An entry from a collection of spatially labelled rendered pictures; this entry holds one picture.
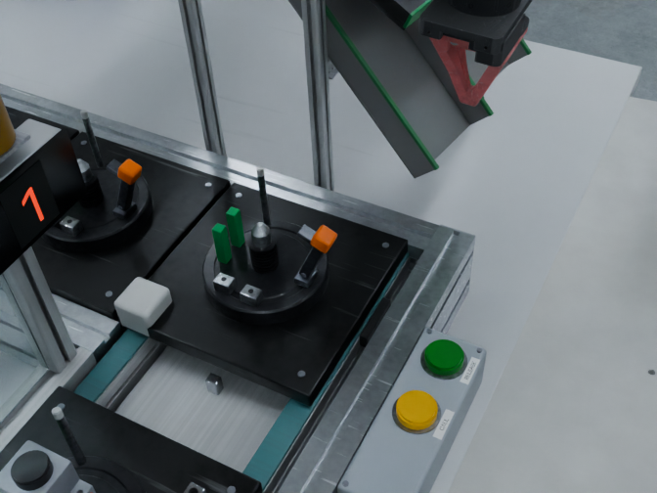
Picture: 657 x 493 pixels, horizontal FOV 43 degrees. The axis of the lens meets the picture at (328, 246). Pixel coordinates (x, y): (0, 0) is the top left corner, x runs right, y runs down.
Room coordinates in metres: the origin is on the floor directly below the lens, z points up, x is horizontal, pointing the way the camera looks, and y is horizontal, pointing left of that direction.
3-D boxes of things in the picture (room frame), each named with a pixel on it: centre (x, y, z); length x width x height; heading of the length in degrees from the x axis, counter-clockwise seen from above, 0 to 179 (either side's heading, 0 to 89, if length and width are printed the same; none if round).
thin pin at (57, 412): (0.40, 0.24, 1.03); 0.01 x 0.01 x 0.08
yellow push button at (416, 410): (0.45, -0.08, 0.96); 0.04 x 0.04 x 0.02
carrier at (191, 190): (0.75, 0.28, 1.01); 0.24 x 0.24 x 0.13; 60
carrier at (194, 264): (0.63, 0.07, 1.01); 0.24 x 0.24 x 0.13; 60
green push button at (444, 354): (0.51, -0.11, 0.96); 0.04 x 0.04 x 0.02
